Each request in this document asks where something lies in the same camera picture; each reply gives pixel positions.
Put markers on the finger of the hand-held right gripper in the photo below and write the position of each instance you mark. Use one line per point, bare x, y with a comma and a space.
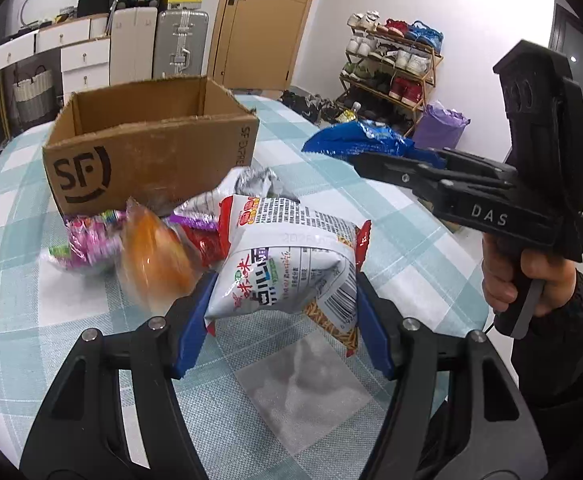
481, 170
396, 175

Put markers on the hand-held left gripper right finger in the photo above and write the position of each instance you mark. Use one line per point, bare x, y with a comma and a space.
376, 335

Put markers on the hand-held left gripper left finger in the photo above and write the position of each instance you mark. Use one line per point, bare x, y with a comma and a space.
191, 330

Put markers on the blue snack packet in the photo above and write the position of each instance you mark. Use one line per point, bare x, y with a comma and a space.
361, 140

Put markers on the white red snack packet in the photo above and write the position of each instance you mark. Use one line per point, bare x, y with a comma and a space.
281, 270

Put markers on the brown cardboard box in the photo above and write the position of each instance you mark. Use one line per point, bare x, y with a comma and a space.
171, 155

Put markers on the person's right forearm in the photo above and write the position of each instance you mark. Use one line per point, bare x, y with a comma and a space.
571, 350

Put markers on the person's right hand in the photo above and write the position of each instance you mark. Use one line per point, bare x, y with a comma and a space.
556, 275

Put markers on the yellow bottle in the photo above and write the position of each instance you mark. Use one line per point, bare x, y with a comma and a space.
347, 114

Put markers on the orange bread packet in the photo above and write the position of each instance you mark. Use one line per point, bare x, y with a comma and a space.
154, 255

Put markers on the dark glass door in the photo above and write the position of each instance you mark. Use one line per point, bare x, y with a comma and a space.
574, 70

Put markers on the pile of dark shoes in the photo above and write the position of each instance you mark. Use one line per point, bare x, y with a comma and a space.
306, 105

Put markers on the shoe rack with shoes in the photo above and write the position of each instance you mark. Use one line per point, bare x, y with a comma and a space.
406, 60

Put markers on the purple snack packet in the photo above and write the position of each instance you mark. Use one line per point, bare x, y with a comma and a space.
91, 240

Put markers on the silver white snack packet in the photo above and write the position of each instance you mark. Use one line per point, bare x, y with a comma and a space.
251, 182

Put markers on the wooden door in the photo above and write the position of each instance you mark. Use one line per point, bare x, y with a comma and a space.
266, 25

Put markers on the silver suitcase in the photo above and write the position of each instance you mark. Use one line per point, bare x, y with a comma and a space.
181, 45

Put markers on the yellow black shoe box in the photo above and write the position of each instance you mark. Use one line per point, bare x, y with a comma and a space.
184, 1

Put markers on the woven basket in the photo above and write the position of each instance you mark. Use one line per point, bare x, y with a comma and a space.
32, 97

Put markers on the white drawer desk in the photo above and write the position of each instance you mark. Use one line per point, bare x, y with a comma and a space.
84, 60

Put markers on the beige suitcase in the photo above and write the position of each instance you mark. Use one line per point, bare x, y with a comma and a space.
134, 45

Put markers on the black bag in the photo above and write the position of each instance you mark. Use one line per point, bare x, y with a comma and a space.
94, 5

